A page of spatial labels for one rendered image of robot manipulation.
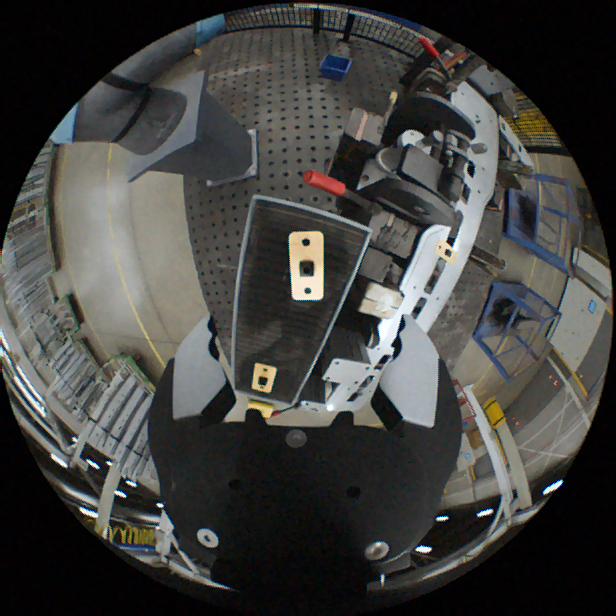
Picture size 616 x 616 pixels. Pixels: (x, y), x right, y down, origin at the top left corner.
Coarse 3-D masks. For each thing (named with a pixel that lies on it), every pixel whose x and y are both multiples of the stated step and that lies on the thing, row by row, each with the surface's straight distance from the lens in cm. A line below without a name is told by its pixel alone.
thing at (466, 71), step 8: (472, 56) 57; (464, 64) 58; (472, 64) 57; (480, 64) 56; (488, 64) 58; (456, 72) 60; (464, 72) 58; (472, 72) 58; (456, 80) 60; (464, 80) 60
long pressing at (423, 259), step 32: (448, 96) 70; (480, 96) 87; (480, 128) 72; (480, 160) 64; (480, 192) 60; (416, 256) 44; (416, 288) 47; (448, 288) 55; (384, 320) 47; (416, 320) 53; (384, 352) 56; (352, 384) 64
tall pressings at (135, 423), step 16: (128, 384) 404; (112, 400) 398; (128, 400) 415; (144, 400) 432; (112, 416) 402; (128, 416) 416; (144, 416) 462; (96, 432) 402; (112, 432) 412; (128, 432) 425; (144, 432) 443; (112, 448) 428; (144, 448) 460; (128, 464) 452; (144, 464) 468
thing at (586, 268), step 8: (576, 248) 830; (576, 256) 825; (584, 256) 824; (584, 264) 819; (592, 264) 819; (600, 264) 822; (576, 272) 1012; (584, 272) 867; (592, 272) 815; (600, 272) 817; (608, 272) 821; (592, 280) 908; (600, 280) 814; (608, 280) 818; (600, 288) 938; (608, 288) 815
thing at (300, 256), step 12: (300, 240) 20; (312, 240) 20; (300, 252) 21; (312, 252) 21; (300, 264) 20; (312, 264) 20; (300, 276) 21; (312, 276) 21; (300, 288) 22; (312, 288) 22
